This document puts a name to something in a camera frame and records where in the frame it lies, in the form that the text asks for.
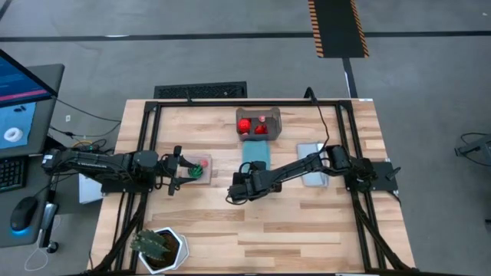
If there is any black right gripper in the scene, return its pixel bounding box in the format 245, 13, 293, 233
228, 170, 283, 203

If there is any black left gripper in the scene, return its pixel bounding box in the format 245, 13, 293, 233
163, 145, 201, 198

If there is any green striped watermelon toy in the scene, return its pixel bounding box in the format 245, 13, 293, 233
187, 163, 204, 179

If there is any clear grey tupperware container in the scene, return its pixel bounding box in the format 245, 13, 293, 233
236, 107, 283, 142

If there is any clear left tray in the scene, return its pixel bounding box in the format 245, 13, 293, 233
180, 153, 213, 185

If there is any blue tray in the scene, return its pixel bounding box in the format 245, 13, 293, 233
242, 140, 272, 173

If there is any white hexagonal plant pot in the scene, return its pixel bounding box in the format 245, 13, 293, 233
137, 226, 190, 275

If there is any green succulent plant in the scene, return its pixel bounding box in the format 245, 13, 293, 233
130, 228, 170, 262

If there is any black perforated floor panel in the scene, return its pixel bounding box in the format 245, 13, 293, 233
153, 80, 249, 100

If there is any white box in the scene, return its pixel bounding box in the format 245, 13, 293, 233
78, 172, 104, 205

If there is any grey black desk device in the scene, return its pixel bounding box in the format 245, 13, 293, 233
39, 202, 60, 255

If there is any grey desk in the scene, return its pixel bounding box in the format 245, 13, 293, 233
0, 63, 66, 248

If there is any black computer mouse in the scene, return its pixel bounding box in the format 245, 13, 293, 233
8, 195, 38, 233

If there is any black backlit keyboard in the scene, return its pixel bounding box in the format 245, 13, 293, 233
0, 156, 28, 193

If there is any computer monitor with blue screen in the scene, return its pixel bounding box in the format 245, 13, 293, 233
0, 48, 59, 151

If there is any black hazard striped floor mat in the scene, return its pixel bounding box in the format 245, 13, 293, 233
308, 0, 371, 59

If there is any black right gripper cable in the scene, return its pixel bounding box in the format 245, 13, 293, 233
225, 161, 255, 206

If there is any black aluminium table frame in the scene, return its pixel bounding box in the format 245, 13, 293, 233
88, 98, 415, 276

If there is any black desk cable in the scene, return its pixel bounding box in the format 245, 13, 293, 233
48, 95, 123, 140

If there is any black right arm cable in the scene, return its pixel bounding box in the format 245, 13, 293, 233
304, 87, 331, 153

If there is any black floor cable cover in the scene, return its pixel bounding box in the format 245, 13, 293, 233
342, 57, 358, 99

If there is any white cord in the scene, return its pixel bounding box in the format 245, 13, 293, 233
21, 229, 49, 273

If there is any grey floor stand with cable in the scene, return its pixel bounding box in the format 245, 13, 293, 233
450, 132, 491, 184

